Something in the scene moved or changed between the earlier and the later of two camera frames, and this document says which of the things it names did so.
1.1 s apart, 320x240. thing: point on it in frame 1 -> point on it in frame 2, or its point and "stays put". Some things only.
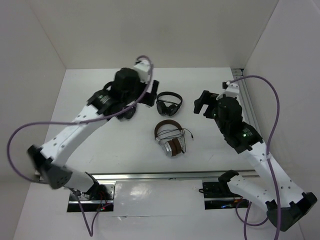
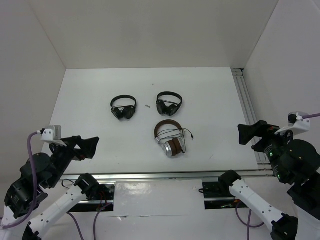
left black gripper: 149,98 -> 88,148
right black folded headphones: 166,109 stays put
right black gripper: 204,99 -> 261,127
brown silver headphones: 171,136 stays put
